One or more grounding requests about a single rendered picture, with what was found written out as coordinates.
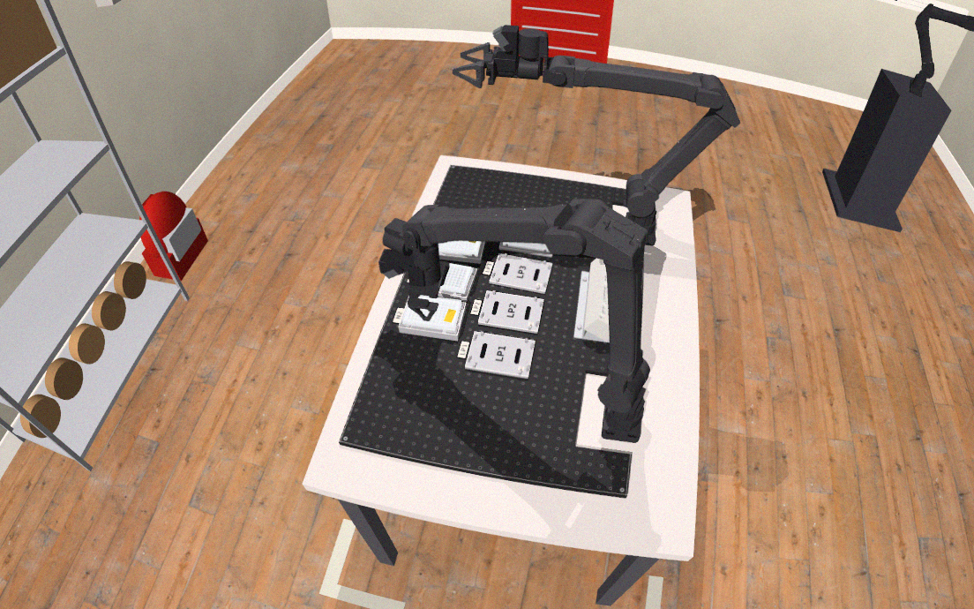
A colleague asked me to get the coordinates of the white operator panel with coloured keys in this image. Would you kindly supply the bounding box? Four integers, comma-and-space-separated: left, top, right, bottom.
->
573, 259, 610, 342

